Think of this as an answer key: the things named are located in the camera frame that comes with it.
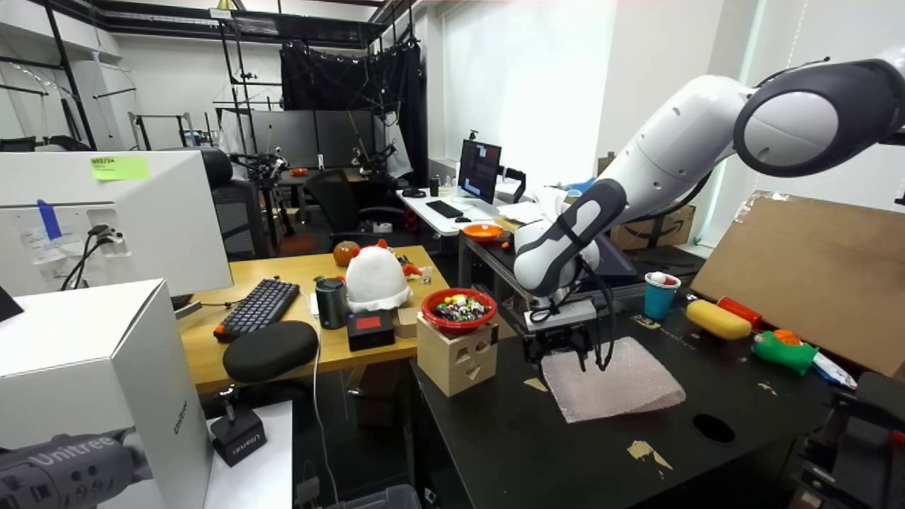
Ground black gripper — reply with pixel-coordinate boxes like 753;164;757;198
520;295;617;375

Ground blue cup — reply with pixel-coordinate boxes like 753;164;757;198
643;269;684;324

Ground wooden shape sorter box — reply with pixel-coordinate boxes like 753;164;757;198
414;314;504;399

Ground large yellow tape scrap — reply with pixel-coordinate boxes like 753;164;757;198
624;438;677;476

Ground red bowl with small items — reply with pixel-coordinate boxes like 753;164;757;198
419;287;500;341

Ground yellow toy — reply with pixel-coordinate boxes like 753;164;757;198
684;297;756;342

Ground orange bowl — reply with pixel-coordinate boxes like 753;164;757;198
462;222;511;250

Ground taped cardboard shipping box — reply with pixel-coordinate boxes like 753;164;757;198
610;201;698;252

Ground small tan box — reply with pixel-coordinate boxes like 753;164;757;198
393;304;422;341

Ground red toy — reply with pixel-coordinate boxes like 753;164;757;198
716;295;764;331

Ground small black keyboard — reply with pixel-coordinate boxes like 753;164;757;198
425;198;473;226

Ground black box with red label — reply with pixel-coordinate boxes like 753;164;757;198
345;308;398;355

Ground white desk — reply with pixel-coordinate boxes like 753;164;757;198
397;182;569;242

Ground small black monitor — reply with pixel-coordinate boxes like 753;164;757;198
456;137;507;208

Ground green toy with orange cap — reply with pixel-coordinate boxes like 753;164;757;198
750;329;820;376

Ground white and red helmet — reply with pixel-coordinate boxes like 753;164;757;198
343;239;417;318

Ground orange ball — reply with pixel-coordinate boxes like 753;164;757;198
330;239;364;271

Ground large cardboard sheet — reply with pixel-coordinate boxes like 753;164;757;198
690;191;905;379

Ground white and blue marker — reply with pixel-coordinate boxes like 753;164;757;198
811;351;859;394

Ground wooden desk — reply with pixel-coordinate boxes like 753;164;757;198
178;243;452;394

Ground black computer keyboard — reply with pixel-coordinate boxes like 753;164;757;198
212;276;302;345

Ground white table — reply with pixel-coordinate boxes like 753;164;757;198
97;399;295;509

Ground black joystick stand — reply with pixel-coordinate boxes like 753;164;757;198
207;384;270;471

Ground black curtain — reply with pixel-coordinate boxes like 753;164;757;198
279;38;431;187

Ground black office chair with headrest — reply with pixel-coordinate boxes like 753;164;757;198
199;147;277;263

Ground white computer monitor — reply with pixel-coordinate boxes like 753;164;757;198
0;150;236;301

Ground large white box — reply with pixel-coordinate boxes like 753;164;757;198
0;278;212;509

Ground green sticky note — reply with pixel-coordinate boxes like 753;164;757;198
90;153;154;187

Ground white cable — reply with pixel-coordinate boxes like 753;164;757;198
309;351;343;508

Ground black monitor cables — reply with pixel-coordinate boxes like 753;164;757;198
60;225;127;295

